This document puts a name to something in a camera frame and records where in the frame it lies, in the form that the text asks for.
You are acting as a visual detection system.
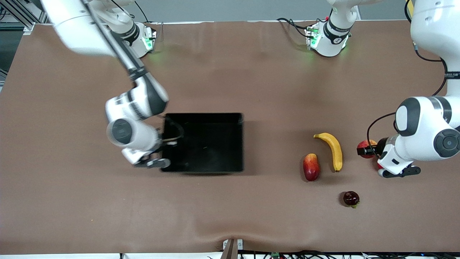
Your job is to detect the red yellow apple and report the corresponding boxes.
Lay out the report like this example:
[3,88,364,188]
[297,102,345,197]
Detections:
[357,140,378,159]

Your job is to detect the yellow banana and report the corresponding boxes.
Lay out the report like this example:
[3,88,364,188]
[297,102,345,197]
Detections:
[313,133,343,172]

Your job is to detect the metal table edge bracket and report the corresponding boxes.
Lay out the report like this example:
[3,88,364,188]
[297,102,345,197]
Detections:
[222,238,244,259]

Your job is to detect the black plastic box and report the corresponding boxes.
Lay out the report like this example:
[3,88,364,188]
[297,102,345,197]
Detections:
[160,113,245,176]

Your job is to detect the red yellow mango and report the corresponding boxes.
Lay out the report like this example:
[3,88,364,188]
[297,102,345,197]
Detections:
[303,154,321,182]

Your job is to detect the black right base cable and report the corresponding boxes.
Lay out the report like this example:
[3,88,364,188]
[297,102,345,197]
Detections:
[134,0,150,23]

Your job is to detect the brown table mat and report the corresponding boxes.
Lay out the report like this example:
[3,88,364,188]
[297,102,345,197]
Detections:
[0,20,460,254]

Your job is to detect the black left base cable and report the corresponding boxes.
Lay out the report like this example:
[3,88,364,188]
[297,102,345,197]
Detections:
[277,17,313,38]

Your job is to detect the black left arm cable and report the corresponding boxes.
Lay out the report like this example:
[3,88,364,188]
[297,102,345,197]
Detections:
[367,0,449,159]

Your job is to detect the tangled black cables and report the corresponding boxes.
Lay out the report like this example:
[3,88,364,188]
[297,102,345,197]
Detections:
[240,250,460,259]

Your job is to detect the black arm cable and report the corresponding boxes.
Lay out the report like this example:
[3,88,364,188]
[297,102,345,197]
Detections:
[367,0,449,159]
[81,0,148,82]

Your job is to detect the aluminium frame profile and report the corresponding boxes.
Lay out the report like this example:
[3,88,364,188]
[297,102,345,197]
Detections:
[0,0,48,35]

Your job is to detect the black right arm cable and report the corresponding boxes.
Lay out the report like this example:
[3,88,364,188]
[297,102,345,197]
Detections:
[81,0,148,82]

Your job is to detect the black base cable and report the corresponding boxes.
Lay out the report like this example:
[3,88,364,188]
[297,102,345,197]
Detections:
[134,0,150,23]
[277,17,313,38]

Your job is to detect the dark purple round fruit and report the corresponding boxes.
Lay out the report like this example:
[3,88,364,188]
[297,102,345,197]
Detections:
[343,191,360,208]

